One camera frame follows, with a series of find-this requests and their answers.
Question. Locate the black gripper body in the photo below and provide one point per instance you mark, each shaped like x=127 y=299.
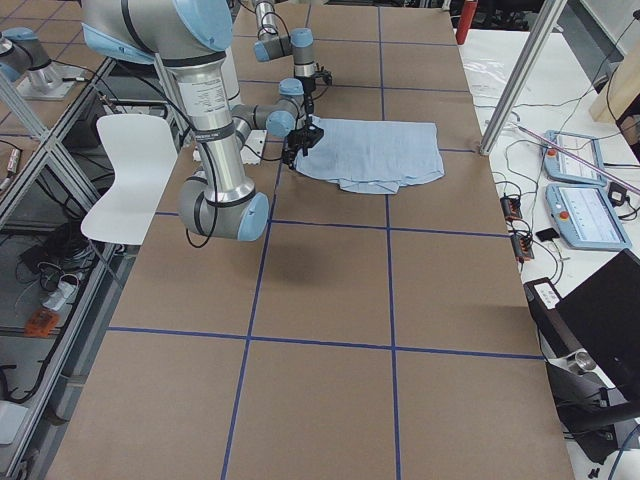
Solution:
x=300 y=138
x=309 y=99

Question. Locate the light blue button-up shirt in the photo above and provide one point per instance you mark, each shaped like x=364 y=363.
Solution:
x=373 y=157

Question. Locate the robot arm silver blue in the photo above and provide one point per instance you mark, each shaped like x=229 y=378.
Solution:
x=192 y=39
x=275 y=40

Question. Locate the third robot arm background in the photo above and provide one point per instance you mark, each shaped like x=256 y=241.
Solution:
x=24 y=59

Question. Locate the white moulded chair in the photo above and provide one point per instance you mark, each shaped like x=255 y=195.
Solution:
x=143 y=154

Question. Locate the red cylinder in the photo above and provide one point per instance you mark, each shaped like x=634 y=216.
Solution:
x=465 y=20

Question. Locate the clear plastic bag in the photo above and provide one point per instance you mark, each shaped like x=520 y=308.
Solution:
x=486 y=78

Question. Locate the black orange connector box far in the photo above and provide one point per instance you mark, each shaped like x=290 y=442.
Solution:
x=510 y=207

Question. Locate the black orange connector box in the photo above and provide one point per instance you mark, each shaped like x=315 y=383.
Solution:
x=510 y=207
x=522 y=247

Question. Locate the black orange connector box near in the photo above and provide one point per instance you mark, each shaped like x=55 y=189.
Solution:
x=522 y=247

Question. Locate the blue teach pendant far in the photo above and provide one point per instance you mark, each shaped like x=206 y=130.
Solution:
x=576 y=162

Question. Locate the blue teach pendant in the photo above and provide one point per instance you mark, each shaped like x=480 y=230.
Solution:
x=576 y=162
x=585 y=218

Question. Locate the blue teach pendant near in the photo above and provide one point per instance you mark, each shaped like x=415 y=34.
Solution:
x=585 y=218

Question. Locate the pink rod green tip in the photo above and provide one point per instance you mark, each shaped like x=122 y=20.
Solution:
x=579 y=159

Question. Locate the orange device on floor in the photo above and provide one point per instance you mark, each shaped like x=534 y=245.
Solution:
x=41 y=323

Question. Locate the black laptop computer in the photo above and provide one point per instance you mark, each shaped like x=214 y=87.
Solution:
x=594 y=333

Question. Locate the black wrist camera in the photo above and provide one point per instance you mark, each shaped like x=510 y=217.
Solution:
x=324 y=75

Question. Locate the aluminium frame post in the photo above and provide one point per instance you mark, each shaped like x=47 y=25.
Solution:
x=529 y=54

